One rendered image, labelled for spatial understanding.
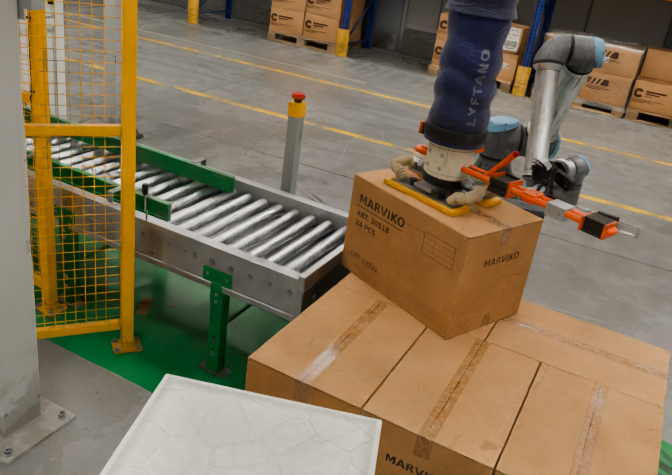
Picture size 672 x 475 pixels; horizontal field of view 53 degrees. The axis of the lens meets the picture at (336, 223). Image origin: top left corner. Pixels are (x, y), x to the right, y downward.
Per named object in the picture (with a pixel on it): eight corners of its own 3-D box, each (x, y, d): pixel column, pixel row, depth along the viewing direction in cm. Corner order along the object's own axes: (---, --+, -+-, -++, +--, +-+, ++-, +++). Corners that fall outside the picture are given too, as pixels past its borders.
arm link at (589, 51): (514, 136, 326) (569, 23, 260) (550, 140, 326) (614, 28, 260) (514, 162, 319) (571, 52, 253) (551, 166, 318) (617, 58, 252)
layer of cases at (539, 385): (238, 454, 225) (247, 356, 209) (364, 326, 308) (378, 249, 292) (603, 645, 180) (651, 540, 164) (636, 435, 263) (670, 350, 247)
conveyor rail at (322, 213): (17, 137, 397) (15, 105, 389) (24, 135, 401) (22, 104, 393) (365, 262, 309) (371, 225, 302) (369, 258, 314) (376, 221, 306)
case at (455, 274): (340, 264, 274) (354, 173, 258) (410, 247, 298) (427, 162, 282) (445, 340, 232) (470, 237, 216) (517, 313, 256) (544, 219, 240)
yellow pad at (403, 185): (382, 182, 252) (385, 170, 250) (400, 179, 258) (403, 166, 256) (452, 217, 230) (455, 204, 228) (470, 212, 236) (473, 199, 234)
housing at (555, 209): (542, 214, 216) (546, 201, 214) (553, 210, 220) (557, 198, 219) (561, 222, 212) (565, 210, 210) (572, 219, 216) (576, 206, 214)
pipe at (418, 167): (388, 173, 251) (390, 158, 249) (431, 164, 268) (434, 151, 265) (458, 207, 230) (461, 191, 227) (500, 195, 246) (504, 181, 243)
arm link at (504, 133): (477, 147, 326) (484, 112, 319) (512, 151, 326) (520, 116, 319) (482, 157, 312) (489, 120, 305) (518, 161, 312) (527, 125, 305)
